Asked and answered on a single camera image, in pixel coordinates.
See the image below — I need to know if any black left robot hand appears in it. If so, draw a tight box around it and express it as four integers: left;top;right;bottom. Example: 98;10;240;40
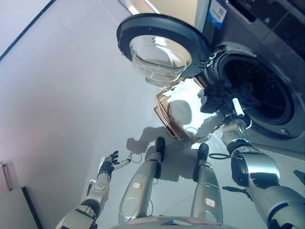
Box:
97;150;132;176

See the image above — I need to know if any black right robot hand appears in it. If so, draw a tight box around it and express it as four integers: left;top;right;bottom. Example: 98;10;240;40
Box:
219;97;252;130

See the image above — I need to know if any black garment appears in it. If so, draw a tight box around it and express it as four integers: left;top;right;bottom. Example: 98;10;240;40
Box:
198;82;259;115

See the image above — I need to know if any white clothes pile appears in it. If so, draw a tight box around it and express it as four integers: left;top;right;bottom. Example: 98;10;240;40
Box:
166;78;225;142

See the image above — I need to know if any dark grey front-load washing machine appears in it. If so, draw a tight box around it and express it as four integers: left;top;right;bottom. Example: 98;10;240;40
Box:
195;0;305;145

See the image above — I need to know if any brown wicker laundry basket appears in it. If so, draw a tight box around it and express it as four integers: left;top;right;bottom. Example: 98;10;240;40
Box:
153;76;227;144

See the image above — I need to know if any round glass washing machine door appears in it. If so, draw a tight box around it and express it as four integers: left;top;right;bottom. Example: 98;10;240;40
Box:
116;13;214;86

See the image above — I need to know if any grey robot torso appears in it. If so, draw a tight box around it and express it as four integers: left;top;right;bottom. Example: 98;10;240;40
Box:
111;209;225;229

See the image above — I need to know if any silver right robot leg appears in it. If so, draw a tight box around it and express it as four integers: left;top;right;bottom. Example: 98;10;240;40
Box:
190;143;224;219

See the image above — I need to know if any blue white barcode sticker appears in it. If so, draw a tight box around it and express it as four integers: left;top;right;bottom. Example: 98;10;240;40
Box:
205;2;227;28

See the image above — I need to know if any white long counter cabinet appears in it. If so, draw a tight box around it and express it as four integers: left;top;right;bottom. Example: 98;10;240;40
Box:
123;0;198;15

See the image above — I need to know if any black cable loop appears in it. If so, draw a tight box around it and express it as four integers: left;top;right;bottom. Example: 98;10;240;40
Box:
209;152;232;160

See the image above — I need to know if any white cabinet with bar handle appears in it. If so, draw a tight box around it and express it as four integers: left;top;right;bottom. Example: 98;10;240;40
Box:
0;159;49;229

